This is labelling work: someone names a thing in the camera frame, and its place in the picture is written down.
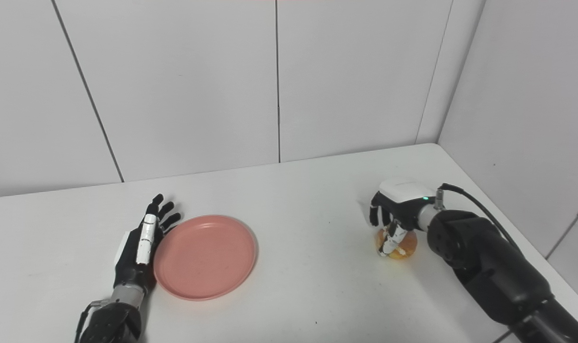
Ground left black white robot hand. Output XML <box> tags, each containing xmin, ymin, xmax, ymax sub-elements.
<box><xmin>113</xmin><ymin>193</ymin><xmax>182</xmax><ymax>290</ymax></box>

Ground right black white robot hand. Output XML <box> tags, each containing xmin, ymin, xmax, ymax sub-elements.
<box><xmin>369</xmin><ymin>178</ymin><xmax>437</xmax><ymax>257</ymax></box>

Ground cream puff pastry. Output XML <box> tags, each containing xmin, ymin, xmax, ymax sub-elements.
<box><xmin>375</xmin><ymin>228</ymin><xmax>418</xmax><ymax>260</ymax></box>

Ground pink round plate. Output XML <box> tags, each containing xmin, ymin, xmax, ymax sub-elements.
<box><xmin>153</xmin><ymin>215</ymin><xmax>258</xmax><ymax>301</ymax></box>

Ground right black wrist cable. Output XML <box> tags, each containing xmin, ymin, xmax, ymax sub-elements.
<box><xmin>435</xmin><ymin>183</ymin><xmax>522</xmax><ymax>250</ymax></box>

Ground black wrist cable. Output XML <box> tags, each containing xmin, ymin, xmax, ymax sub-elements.
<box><xmin>435</xmin><ymin>183</ymin><xmax>522</xmax><ymax>250</ymax></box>
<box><xmin>74</xmin><ymin>300</ymin><xmax>110</xmax><ymax>343</ymax></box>

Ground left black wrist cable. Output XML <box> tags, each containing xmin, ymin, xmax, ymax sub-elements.
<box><xmin>74</xmin><ymin>300</ymin><xmax>110</xmax><ymax>343</ymax></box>

